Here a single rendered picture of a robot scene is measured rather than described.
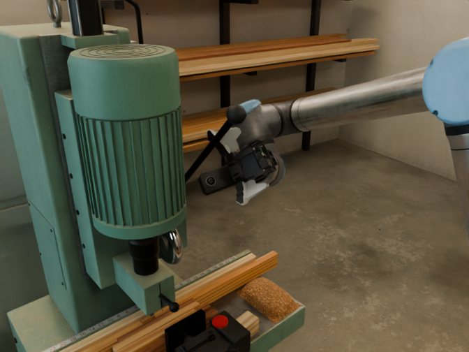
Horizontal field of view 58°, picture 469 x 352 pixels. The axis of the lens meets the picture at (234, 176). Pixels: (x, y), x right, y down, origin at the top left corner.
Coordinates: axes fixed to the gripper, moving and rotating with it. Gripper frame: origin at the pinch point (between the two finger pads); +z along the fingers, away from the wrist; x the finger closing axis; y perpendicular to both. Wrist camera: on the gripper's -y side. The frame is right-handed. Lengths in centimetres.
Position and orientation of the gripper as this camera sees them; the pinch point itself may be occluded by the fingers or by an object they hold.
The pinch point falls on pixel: (220, 168)
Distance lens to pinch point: 78.2
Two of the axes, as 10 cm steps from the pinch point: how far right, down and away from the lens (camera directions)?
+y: 8.7, -4.4, -2.4
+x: 4.2, 9.0, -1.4
